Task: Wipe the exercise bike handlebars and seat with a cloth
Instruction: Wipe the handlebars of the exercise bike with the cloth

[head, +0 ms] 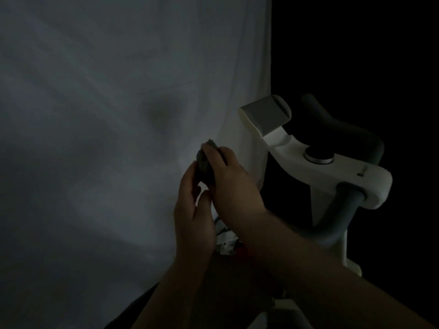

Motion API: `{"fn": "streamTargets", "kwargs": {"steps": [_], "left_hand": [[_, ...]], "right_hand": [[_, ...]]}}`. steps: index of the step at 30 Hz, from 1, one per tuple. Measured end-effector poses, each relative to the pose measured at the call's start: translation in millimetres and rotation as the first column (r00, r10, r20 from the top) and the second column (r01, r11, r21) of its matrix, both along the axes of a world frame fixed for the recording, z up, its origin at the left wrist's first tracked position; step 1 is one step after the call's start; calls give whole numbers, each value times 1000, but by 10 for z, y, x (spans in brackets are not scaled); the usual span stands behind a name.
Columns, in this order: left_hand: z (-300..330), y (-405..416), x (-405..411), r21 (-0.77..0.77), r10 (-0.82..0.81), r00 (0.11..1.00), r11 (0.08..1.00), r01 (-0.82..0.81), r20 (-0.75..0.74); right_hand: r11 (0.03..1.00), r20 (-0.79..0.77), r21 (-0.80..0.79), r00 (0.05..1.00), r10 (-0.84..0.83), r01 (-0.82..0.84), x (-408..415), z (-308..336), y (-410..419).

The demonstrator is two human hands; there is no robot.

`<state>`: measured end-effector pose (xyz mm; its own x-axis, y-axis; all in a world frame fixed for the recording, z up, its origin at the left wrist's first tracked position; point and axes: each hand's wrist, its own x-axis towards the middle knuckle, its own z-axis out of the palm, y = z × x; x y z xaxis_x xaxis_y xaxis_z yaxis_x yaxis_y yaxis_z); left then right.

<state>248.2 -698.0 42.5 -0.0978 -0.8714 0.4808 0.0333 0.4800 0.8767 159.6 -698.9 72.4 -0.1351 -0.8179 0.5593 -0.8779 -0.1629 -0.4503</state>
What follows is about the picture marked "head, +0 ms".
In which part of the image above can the white exercise bike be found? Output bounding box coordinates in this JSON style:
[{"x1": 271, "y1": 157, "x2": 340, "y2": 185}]
[{"x1": 237, "y1": 93, "x2": 393, "y2": 329}]

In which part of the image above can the grey cleaning cloth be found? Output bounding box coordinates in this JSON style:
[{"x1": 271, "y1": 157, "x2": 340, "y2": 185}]
[{"x1": 195, "y1": 138, "x2": 220, "y2": 187}]

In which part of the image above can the person's right hand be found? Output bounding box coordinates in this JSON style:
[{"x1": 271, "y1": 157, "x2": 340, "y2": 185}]
[{"x1": 200, "y1": 143, "x2": 268, "y2": 233}]

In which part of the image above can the grey white tablet holder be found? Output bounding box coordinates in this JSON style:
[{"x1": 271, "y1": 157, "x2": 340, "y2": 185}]
[{"x1": 237, "y1": 95, "x2": 292, "y2": 138}]

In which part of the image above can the white hanging sheet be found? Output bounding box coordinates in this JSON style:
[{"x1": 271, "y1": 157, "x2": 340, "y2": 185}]
[{"x1": 0, "y1": 0, "x2": 273, "y2": 329}]

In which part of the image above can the person's left hand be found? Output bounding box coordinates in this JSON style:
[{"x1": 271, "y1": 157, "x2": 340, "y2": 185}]
[{"x1": 173, "y1": 160, "x2": 217, "y2": 268}]

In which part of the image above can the person's left forearm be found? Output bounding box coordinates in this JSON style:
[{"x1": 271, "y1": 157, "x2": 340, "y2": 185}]
[{"x1": 130, "y1": 260, "x2": 206, "y2": 329}]

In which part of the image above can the person's right forearm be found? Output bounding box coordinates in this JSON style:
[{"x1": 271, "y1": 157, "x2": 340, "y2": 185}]
[{"x1": 240, "y1": 208, "x2": 436, "y2": 329}]

